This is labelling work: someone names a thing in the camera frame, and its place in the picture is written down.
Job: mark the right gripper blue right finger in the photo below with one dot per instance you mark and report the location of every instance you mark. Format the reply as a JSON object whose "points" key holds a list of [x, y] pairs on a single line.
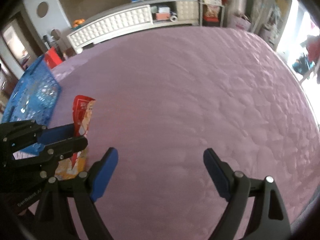
{"points": [[220, 173]]}

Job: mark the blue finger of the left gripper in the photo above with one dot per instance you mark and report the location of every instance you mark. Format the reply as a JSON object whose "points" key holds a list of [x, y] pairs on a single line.
{"points": [[52, 135], [63, 149]]}

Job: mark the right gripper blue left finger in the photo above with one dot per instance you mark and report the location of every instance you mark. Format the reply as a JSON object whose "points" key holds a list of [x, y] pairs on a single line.
{"points": [[101, 173]]}

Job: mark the red snack packet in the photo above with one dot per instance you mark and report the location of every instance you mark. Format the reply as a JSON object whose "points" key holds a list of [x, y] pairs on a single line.
{"points": [[82, 114]]}

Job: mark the orange snack bar packet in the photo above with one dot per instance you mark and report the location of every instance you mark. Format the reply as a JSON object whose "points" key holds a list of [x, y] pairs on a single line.
{"points": [[71, 167]]}

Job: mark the blue plastic basket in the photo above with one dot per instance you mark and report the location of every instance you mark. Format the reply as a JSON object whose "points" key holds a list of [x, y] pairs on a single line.
{"points": [[35, 95]]}

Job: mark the red gift box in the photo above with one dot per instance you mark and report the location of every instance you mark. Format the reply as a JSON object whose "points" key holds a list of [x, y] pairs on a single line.
{"points": [[51, 58]]}

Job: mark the pink quilted tablecloth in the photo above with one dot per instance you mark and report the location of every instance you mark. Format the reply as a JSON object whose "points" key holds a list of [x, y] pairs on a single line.
{"points": [[165, 95]]}

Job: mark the oranges on plate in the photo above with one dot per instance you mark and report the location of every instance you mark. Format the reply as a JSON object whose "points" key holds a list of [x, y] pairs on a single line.
{"points": [[78, 22]]}

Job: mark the pink shopping bag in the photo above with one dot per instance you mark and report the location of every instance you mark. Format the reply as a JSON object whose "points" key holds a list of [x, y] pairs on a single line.
{"points": [[239, 22]]}

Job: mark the white tufted TV cabinet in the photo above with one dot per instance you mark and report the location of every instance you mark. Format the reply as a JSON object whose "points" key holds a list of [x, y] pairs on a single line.
{"points": [[133, 17]]}

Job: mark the white metal shelf rack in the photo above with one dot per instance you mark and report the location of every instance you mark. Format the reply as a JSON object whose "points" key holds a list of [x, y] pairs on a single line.
{"points": [[212, 12]]}

